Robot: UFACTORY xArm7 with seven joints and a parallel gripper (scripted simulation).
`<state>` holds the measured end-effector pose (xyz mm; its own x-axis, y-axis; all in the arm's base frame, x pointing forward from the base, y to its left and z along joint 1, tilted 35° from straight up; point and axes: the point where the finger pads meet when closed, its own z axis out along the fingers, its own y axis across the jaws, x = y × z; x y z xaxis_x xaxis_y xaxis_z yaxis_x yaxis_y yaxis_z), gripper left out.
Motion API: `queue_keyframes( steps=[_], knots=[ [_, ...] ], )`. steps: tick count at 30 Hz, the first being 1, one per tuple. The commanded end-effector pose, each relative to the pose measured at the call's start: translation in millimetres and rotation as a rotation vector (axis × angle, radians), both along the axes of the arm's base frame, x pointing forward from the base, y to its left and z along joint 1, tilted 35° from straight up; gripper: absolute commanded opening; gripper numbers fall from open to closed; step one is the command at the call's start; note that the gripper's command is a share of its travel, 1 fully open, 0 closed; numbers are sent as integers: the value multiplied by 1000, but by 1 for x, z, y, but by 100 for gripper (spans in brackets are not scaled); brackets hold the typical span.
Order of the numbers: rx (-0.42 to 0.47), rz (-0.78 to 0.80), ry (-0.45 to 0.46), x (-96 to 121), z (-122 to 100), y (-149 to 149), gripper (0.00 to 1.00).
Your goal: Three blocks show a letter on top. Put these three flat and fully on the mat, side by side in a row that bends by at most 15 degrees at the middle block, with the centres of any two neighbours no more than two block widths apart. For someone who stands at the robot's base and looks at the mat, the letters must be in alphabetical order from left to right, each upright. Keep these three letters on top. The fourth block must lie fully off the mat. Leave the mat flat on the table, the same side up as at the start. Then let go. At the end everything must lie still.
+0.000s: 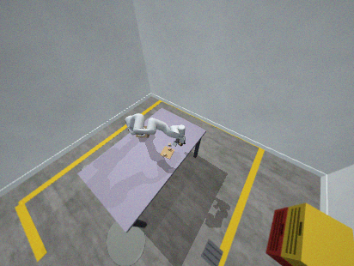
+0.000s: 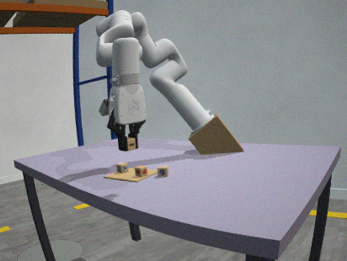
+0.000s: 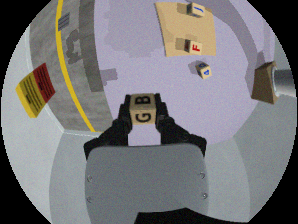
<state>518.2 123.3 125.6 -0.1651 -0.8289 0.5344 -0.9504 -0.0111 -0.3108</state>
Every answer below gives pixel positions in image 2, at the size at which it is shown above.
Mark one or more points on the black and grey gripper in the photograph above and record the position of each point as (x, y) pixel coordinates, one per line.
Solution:
(127, 109)

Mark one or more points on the tan flat mat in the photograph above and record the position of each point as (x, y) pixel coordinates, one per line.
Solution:
(130, 175)

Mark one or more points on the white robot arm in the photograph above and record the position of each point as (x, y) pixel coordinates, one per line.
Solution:
(121, 52)

